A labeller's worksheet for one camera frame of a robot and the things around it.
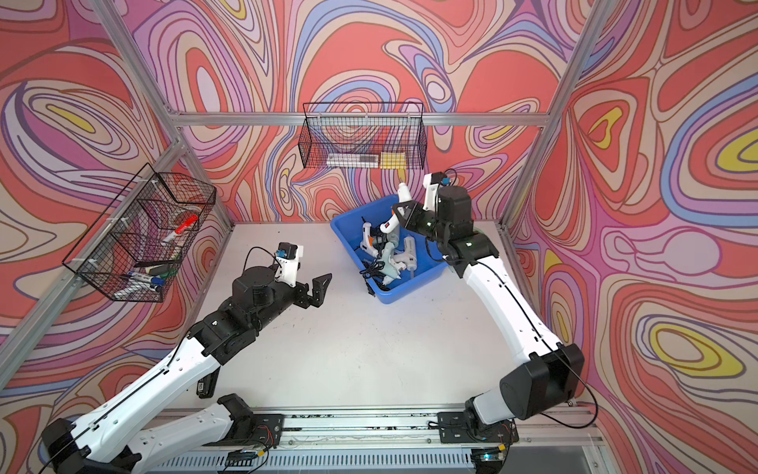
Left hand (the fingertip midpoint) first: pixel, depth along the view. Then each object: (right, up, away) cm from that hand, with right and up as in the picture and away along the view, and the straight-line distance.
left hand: (318, 270), depth 71 cm
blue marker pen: (-38, -2, -3) cm, 38 cm away
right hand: (+19, +14, +3) cm, 24 cm away
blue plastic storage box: (+3, +13, +37) cm, 39 cm away
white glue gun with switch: (+11, +8, +34) cm, 36 cm away
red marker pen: (-37, +11, +6) cm, 39 cm away
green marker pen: (-38, -1, +2) cm, 38 cm away
